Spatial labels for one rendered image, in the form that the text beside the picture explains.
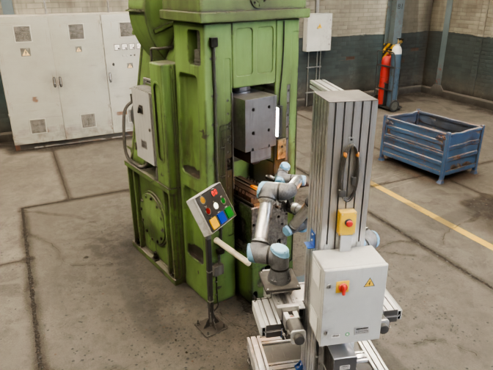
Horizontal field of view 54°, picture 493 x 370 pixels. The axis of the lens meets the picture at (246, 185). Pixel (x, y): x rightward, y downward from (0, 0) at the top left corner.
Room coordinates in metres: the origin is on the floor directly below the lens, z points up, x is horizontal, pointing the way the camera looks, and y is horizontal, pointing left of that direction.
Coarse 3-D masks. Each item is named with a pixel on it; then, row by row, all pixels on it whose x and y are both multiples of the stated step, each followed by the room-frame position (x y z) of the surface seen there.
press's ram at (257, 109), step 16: (240, 96) 3.62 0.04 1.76; (256, 96) 3.62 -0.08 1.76; (272, 96) 3.64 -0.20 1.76; (240, 112) 3.54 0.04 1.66; (256, 112) 3.55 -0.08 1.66; (272, 112) 3.64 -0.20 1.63; (240, 128) 3.54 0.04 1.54; (256, 128) 3.55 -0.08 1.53; (272, 128) 3.64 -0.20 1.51; (240, 144) 3.54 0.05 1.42; (256, 144) 3.55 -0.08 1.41; (272, 144) 3.65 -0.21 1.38
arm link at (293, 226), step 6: (306, 198) 2.99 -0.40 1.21; (306, 204) 2.97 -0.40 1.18; (300, 210) 3.02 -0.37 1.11; (306, 210) 2.98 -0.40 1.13; (294, 216) 3.08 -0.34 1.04; (300, 216) 3.02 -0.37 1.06; (306, 216) 3.01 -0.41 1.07; (294, 222) 3.05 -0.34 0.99; (300, 222) 3.04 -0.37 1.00; (282, 228) 3.11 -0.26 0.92; (288, 228) 3.08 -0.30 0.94; (294, 228) 3.07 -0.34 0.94; (288, 234) 3.07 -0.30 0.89
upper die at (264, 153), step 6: (234, 150) 3.70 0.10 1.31; (240, 150) 3.63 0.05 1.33; (252, 150) 3.54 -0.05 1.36; (258, 150) 3.56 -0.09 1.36; (264, 150) 3.60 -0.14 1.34; (270, 150) 3.63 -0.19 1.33; (240, 156) 3.63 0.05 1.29; (246, 156) 3.56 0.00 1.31; (252, 156) 3.53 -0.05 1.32; (258, 156) 3.56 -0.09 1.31; (264, 156) 3.60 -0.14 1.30; (270, 156) 3.63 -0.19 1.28; (252, 162) 3.53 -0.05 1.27
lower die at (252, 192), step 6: (234, 180) 3.87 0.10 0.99; (246, 180) 3.86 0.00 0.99; (240, 186) 3.72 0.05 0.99; (246, 186) 3.72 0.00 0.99; (234, 192) 3.70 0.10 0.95; (240, 192) 3.64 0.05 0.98; (246, 192) 3.62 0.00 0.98; (252, 192) 3.60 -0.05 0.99; (246, 198) 3.56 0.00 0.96; (252, 198) 3.53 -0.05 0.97
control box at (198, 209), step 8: (216, 184) 3.28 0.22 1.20; (200, 192) 3.18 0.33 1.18; (208, 192) 3.16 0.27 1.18; (216, 192) 3.22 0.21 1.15; (224, 192) 3.29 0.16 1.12; (192, 200) 3.03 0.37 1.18; (200, 200) 3.06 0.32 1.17; (208, 200) 3.12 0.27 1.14; (216, 200) 3.18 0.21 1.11; (192, 208) 3.03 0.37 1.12; (200, 208) 3.01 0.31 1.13; (216, 208) 3.13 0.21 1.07; (232, 208) 3.25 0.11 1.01; (200, 216) 3.00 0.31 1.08; (208, 216) 3.03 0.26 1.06; (216, 216) 3.09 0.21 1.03; (232, 216) 3.21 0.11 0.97; (200, 224) 3.00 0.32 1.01; (208, 224) 2.99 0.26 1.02; (224, 224) 3.11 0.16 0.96; (208, 232) 2.97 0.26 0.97
